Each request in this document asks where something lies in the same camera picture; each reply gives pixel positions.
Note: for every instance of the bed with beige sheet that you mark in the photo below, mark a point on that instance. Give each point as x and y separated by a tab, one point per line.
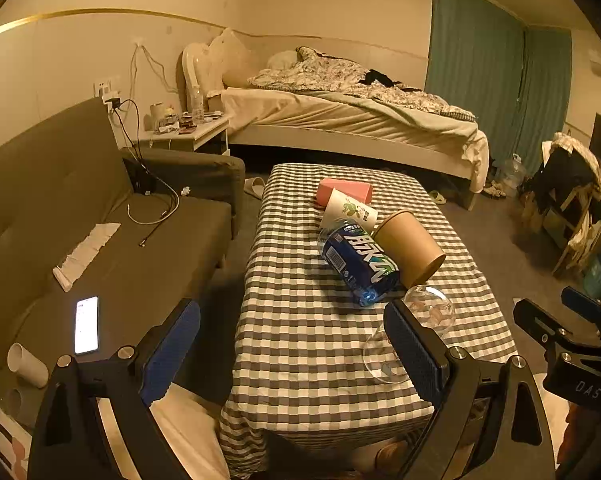
340	120

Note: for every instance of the olive green sofa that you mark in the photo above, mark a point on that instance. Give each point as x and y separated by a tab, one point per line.
45	195

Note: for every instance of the brown paper cup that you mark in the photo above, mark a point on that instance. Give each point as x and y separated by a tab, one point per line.
410	247

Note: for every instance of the wall socket with chargers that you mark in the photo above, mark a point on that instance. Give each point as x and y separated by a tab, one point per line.
108	91

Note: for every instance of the striped paper bag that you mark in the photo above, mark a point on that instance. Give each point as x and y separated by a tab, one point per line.
10	442

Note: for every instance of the white nightstand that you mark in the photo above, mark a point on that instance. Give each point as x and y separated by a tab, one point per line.
200	132

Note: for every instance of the pink box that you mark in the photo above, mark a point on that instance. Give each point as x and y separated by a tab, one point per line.
330	191

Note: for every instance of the teal curtain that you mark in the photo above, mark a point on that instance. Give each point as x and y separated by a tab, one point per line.
470	75

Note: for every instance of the floral blanket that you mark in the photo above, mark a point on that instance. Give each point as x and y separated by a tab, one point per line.
330	77

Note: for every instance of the white headboard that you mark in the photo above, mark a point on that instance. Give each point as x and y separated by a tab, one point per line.
195	67

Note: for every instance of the chair with piled clothes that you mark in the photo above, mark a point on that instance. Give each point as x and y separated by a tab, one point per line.
570	180

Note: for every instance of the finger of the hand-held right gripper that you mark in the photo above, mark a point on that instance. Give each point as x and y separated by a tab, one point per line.
582	300
537	321

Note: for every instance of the clear wine glass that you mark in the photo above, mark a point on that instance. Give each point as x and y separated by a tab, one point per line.
430	312

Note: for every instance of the black garment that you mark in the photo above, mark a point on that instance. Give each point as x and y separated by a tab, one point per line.
380	79

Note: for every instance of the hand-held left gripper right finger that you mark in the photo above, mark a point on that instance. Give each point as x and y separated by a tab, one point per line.
414	355

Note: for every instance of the plain white paper cup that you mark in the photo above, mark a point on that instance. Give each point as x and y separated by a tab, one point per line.
28	365

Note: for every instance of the white folded paper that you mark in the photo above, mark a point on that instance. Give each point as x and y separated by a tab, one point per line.
88	252

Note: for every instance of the large clear water jug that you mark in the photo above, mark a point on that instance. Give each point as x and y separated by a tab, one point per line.
511	174

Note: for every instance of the smartphone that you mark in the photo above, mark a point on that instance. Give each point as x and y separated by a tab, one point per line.
86	325

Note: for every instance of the blue label water bottle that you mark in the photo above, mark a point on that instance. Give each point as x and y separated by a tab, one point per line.
360	260

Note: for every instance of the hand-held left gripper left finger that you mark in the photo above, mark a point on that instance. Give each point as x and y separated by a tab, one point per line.
173	355

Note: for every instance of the white paper cup green print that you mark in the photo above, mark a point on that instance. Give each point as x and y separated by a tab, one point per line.
345	210

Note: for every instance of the white slipper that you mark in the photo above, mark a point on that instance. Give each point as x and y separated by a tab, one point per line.
254	187

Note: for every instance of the person's right hand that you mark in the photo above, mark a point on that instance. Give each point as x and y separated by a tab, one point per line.
587	440

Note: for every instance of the green slipper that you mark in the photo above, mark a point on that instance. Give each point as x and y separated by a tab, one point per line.
438	196

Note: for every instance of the white cushion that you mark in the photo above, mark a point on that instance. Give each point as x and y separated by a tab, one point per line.
195	430

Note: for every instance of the checkered tablecloth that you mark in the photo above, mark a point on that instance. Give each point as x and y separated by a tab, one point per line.
300	340

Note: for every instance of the clear plastic bottle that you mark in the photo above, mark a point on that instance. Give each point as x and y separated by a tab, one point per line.
197	104

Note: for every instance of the beige pillow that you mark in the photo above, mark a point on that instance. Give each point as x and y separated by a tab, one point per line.
233	57

